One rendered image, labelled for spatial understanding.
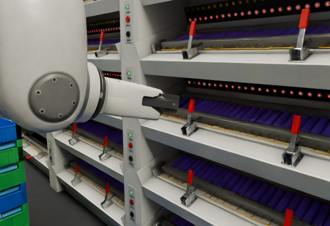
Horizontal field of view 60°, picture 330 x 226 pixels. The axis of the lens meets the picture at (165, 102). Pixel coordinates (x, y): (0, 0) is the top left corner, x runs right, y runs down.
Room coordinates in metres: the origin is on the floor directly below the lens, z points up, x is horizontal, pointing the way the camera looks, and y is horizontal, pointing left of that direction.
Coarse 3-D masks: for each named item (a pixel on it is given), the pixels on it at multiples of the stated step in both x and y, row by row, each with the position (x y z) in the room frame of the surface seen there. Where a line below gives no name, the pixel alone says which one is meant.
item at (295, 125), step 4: (296, 116) 0.53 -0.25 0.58; (300, 116) 0.52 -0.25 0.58; (296, 120) 0.52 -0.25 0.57; (300, 120) 0.52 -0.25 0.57; (292, 124) 0.53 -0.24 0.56; (296, 124) 0.52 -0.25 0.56; (300, 124) 0.52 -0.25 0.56; (292, 128) 0.52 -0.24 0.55; (296, 128) 0.52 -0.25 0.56; (292, 132) 0.52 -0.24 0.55; (296, 132) 0.52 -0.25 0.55; (292, 136) 0.52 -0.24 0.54; (296, 136) 0.52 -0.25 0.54; (292, 140) 0.52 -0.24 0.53; (296, 140) 0.52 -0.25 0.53; (292, 144) 0.52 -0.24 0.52; (292, 148) 0.52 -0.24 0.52; (292, 152) 0.51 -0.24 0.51
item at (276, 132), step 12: (180, 108) 0.82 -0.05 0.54; (204, 120) 0.74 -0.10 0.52; (216, 120) 0.71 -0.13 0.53; (228, 120) 0.68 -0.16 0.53; (240, 120) 0.67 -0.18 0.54; (240, 132) 0.64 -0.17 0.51; (252, 132) 0.63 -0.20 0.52; (264, 132) 0.61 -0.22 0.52; (276, 132) 0.59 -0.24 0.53; (288, 132) 0.57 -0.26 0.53; (300, 132) 0.56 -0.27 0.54; (288, 144) 0.56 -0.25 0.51; (312, 144) 0.54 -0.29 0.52; (324, 144) 0.52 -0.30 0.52
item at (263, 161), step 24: (240, 96) 0.78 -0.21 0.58; (264, 96) 0.72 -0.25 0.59; (144, 120) 0.84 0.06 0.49; (168, 144) 0.76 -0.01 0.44; (192, 144) 0.68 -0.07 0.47; (216, 144) 0.64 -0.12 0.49; (240, 144) 0.61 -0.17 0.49; (240, 168) 0.59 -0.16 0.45; (264, 168) 0.54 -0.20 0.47; (288, 168) 0.50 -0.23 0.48; (312, 168) 0.49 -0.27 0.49; (312, 192) 0.48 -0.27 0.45
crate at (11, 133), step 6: (0, 120) 1.06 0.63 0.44; (6, 120) 1.03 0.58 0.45; (0, 126) 1.07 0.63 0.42; (6, 126) 0.93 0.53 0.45; (12, 126) 0.94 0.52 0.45; (18, 126) 0.96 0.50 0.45; (0, 132) 0.91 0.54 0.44; (6, 132) 0.93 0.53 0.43; (12, 132) 0.94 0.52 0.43; (18, 132) 0.96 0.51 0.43; (0, 138) 0.91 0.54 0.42; (6, 138) 0.92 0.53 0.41; (12, 138) 0.94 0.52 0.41; (18, 138) 0.95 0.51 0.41
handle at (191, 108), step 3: (192, 99) 0.72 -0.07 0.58; (192, 102) 0.72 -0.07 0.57; (189, 105) 0.72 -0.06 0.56; (192, 105) 0.72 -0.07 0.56; (189, 108) 0.72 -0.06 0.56; (192, 108) 0.72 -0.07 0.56; (189, 111) 0.72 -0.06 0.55; (192, 111) 0.72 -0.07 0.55; (189, 114) 0.72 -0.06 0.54; (189, 117) 0.72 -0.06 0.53; (189, 120) 0.71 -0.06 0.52; (189, 123) 0.71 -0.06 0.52
